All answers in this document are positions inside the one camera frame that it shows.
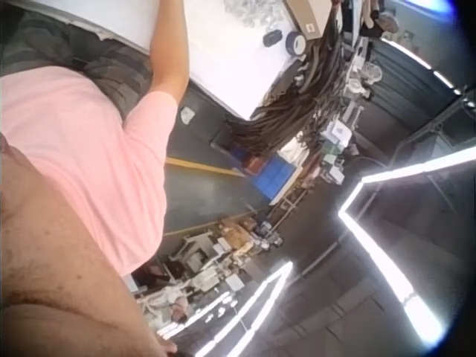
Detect blue tape roll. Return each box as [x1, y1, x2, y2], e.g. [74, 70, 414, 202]
[285, 30, 308, 57]

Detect person's legs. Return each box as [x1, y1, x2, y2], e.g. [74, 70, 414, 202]
[0, 10, 154, 116]

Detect cluttered workbench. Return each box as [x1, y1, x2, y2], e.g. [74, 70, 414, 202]
[130, 213, 287, 335]

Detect blue plastic crate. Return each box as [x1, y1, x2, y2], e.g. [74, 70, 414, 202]
[251, 152, 303, 199]

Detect brown cardboard box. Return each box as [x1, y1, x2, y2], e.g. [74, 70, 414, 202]
[281, 0, 330, 41]

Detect heap of clear plastic parts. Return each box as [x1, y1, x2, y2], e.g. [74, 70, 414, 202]
[222, 0, 295, 36]

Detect bundle of dark cables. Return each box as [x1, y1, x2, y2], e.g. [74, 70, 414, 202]
[229, 7, 353, 157]

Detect crumpled white paper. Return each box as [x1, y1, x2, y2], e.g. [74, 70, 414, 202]
[179, 106, 196, 126]

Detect cluttered equipment rack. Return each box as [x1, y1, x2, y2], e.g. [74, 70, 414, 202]
[271, 22, 384, 209]

